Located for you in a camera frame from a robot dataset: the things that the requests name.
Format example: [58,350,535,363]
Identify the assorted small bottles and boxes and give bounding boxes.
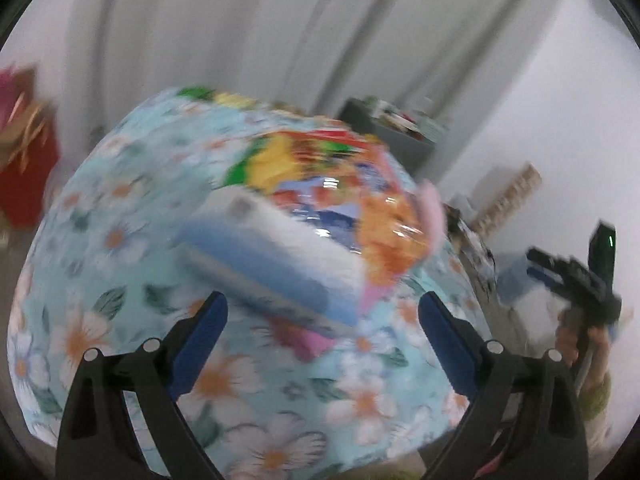
[369,95,447,142]

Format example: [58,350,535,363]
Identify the grey cabinet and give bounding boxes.
[339,97,447,181]

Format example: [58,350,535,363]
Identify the orange snack packet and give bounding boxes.
[359,189,432,287]

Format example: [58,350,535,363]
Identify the patterned cardboard box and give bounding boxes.
[472,162,543,233]

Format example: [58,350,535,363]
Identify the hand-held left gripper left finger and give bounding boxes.
[56,291,229,480]

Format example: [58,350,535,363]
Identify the yellow green snack packet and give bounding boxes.
[226,132,321,192]

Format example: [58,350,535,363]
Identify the small yellow packet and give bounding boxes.
[214,91,257,109]

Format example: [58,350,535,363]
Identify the floral light blue blanket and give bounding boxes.
[7,87,493,480]

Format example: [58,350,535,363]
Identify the pink packet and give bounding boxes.
[414,182,449,257]

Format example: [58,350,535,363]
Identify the blue and white tissue pack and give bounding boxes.
[175,187,367,333]

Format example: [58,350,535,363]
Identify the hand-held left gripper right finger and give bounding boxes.
[418,291,590,480]

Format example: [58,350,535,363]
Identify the red snack packet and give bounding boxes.
[300,127,387,162]

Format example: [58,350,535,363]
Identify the white curtain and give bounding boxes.
[64,0,553,131]

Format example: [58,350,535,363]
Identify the blue water jug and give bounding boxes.
[497,255,551,307]

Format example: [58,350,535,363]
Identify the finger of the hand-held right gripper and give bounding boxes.
[526,266,571,298]
[527,247,576,276]

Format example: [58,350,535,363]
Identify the red gift box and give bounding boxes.
[0,65,62,231]

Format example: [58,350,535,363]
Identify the person's right hand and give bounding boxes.
[557,310,613,366]

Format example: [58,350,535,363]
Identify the cluttered brown low table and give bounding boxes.
[444,204,498,286]

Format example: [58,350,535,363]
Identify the blue snack packet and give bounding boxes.
[277,175,362,243]

